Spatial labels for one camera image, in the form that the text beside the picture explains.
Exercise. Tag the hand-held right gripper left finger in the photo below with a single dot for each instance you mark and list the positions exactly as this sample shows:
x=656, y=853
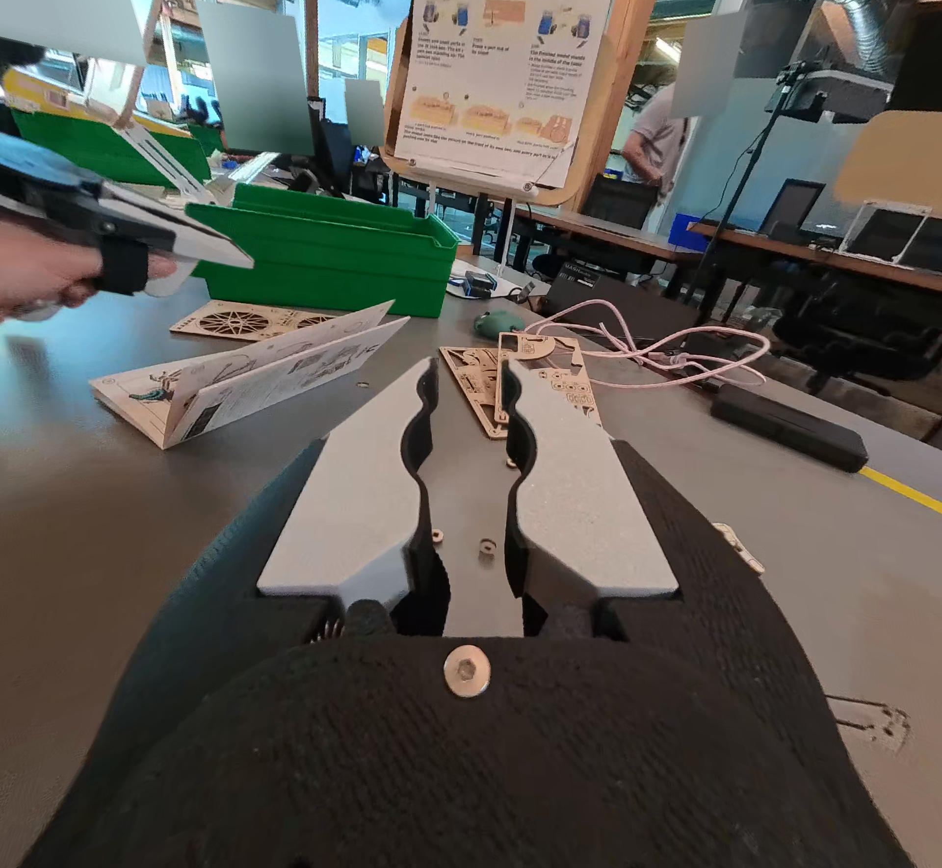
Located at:
x=346, y=515

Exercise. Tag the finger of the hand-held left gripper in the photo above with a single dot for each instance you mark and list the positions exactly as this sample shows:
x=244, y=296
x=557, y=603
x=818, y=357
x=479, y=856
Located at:
x=147, y=209
x=213, y=250

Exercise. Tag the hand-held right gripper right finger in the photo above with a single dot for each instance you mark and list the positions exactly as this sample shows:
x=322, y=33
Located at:
x=589, y=515

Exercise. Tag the wooden wheel parts sheet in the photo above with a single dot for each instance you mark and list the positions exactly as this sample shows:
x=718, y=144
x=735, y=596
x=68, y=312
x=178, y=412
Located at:
x=221, y=323

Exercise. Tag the person's left hand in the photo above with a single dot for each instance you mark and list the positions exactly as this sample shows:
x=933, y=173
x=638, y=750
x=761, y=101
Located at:
x=44, y=272

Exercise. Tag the green plastic bin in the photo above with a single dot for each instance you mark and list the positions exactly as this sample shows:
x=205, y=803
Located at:
x=331, y=264
x=73, y=147

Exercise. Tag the scattered wooden washers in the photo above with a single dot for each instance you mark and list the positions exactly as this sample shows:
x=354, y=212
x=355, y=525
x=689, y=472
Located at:
x=486, y=551

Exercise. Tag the instruction booklet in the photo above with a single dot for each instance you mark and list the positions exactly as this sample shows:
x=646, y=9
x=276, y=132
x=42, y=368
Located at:
x=279, y=375

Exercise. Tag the wooden board on stand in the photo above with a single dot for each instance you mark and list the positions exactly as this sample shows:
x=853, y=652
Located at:
x=156, y=14

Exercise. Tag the black flat case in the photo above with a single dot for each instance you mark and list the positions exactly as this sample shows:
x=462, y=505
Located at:
x=787, y=426

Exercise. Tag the black labelled box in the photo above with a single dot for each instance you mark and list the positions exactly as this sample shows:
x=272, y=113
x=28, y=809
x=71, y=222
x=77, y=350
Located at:
x=625, y=294

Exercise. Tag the small blue black device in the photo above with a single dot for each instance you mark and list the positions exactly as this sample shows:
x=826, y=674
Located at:
x=480, y=286

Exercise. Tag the long wooden desk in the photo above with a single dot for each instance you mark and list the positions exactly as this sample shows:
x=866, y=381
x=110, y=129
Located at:
x=618, y=231

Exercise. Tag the blue plastic bin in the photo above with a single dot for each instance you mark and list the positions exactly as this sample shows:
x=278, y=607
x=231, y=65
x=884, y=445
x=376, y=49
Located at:
x=692, y=231

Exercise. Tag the black office chair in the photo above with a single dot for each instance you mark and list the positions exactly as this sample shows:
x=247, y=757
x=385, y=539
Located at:
x=854, y=338

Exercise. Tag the instruction sheet board stand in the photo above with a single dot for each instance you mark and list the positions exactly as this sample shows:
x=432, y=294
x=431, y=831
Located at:
x=500, y=73

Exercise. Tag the wooden office desk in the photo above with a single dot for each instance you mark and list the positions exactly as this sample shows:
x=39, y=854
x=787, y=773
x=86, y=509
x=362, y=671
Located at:
x=809, y=253

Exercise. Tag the dark monitor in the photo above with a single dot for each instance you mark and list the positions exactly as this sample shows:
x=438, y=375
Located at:
x=795, y=209

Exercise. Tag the blank wooden board stand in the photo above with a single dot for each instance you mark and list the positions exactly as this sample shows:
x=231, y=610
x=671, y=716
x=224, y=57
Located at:
x=890, y=161

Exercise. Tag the wooden pillar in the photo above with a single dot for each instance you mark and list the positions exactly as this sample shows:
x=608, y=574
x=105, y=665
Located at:
x=633, y=36

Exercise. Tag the wooden bicycle model frame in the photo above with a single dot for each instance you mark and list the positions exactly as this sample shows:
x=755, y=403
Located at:
x=740, y=548

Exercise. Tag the black camera tripod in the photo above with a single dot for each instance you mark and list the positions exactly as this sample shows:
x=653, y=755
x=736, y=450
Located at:
x=809, y=95

